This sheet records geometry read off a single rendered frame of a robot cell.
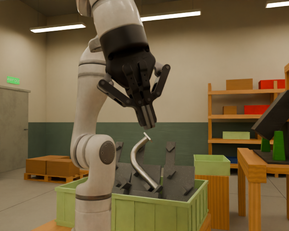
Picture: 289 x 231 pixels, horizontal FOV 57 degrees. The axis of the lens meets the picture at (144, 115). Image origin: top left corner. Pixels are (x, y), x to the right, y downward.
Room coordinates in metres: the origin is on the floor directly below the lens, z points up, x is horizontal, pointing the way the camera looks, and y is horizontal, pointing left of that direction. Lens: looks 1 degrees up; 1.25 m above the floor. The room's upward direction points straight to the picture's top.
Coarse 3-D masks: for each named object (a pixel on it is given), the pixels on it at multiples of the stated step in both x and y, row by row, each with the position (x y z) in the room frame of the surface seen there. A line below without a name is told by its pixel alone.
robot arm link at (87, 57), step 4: (92, 12) 0.72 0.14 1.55; (92, 16) 0.74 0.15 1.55; (96, 36) 0.71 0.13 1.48; (88, 48) 0.70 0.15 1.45; (84, 52) 0.70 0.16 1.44; (88, 52) 0.69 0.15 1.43; (96, 52) 0.68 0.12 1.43; (100, 52) 0.69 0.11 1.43; (84, 56) 0.69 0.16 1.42; (88, 56) 0.68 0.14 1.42; (92, 56) 0.68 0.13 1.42; (96, 56) 0.68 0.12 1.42; (100, 56) 0.69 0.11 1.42; (80, 60) 0.70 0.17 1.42; (84, 60) 0.69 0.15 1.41; (88, 60) 0.68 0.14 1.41; (92, 60) 0.68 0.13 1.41; (96, 60) 0.68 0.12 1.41; (100, 60) 0.68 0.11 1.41; (104, 60) 0.69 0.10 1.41; (80, 64) 0.69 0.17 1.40; (100, 64) 0.69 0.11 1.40; (104, 64) 0.69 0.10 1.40
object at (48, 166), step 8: (32, 160) 5.77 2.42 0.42; (40, 160) 5.68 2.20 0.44; (48, 160) 5.63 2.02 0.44; (56, 160) 5.63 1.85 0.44; (64, 160) 5.63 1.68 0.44; (32, 168) 5.77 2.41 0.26; (40, 168) 5.68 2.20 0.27; (48, 168) 5.59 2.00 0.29; (56, 168) 5.53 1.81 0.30; (64, 168) 5.46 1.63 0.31; (72, 168) 5.54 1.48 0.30; (24, 176) 5.83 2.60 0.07; (40, 176) 6.11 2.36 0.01; (48, 176) 5.61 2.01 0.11; (56, 176) 5.52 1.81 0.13; (64, 176) 5.46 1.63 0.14; (72, 176) 5.49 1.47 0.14; (80, 176) 5.74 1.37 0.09
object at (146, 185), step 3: (132, 171) 1.31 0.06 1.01; (135, 171) 1.30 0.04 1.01; (135, 174) 1.32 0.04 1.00; (138, 174) 1.34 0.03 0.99; (147, 183) 1.27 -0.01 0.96; (156, 183) 1.29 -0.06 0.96; (144, 186) 1.26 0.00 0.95; (147, 186) 1.26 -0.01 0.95; (147, 189) 1.25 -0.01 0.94; (150, 189) 1.27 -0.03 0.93
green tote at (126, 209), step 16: (64, 192) 1.19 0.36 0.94; (160, 192) 1.44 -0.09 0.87; (64, 208) 1.19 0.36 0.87; (112, 208) 1.10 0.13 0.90; (128, 208) 1.07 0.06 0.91; (144, 208) 1.05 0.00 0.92; (160, 208) 1.02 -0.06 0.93; (176, 208) 0.99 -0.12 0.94; (192, 208) 1.02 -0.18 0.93; (64, 224) 1.20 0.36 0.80; (112, 224) 1.10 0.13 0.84; (128, 224) 1.07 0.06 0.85; (144, 224) 1.05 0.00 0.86; (160, 224) 1.02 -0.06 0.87; (176, 224) 0.99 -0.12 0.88; (192, 224) 1.02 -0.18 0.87
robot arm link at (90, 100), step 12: (84, 72) 0.68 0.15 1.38; (96, 72) 0.68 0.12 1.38; (84, 84) 0.68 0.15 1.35; (96, 84) 0.68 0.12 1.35; (84, 96) 0.68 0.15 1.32; (96, 96) 0.69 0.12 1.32; (84, 108) 0.69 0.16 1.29; (96, 108) 0.71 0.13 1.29; (84, 120) 0.70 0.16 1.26; (96, 120) 0.74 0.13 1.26; (72, 132) 0.70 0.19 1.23; (84, 132) 0.71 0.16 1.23; (72, 144) 0.69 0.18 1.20; (72, 156) 0.68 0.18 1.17
